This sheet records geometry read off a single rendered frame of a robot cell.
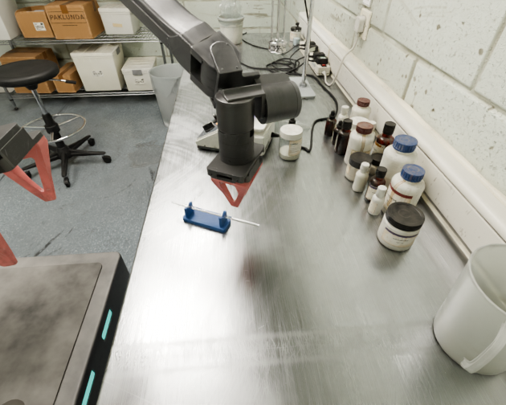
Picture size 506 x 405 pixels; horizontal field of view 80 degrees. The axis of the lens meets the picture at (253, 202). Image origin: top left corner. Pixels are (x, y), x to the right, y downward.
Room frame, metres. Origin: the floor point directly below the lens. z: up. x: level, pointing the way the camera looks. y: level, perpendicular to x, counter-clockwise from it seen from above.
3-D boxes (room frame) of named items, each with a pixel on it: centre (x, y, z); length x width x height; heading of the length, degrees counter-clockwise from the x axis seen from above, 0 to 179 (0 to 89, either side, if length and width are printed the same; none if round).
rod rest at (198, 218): (0.45, 0.10, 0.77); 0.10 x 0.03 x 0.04; 69
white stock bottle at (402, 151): (0.57, -0.33, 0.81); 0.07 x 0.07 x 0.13
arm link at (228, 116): (0.43, 0.02, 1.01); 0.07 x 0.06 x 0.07; 114
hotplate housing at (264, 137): (0.77, 0.04, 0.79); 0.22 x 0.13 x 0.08; 74
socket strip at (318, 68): (1.51, -0.28, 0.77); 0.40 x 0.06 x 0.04; 5
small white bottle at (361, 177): (0.56, -0.25, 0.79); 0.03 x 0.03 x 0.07
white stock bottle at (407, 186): (0.49, -0.32, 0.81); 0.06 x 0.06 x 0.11
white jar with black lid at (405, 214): (0.41, -0.29, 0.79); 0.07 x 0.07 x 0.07
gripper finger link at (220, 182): (0.42, 0.03, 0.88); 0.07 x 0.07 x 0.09; 69
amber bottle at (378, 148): (0.68, -0.34, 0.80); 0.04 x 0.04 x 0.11
